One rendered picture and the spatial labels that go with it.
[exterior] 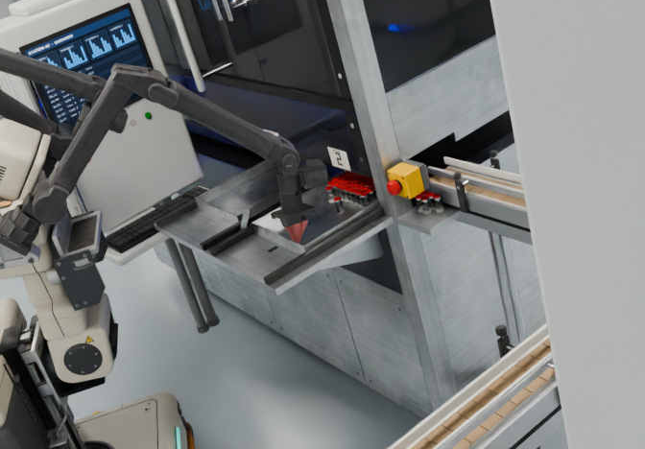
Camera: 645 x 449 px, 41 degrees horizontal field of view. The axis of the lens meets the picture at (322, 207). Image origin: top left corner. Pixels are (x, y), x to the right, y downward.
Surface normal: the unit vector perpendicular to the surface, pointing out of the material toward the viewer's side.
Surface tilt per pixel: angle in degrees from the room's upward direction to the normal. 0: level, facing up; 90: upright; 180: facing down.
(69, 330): 90
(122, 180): 90
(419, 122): 90
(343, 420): 0
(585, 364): 90
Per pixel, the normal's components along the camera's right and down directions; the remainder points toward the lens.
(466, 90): 0.59, 0.22
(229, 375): -0.25, -0.86
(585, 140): -0.77, 0.45
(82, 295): 0.19, 0.40
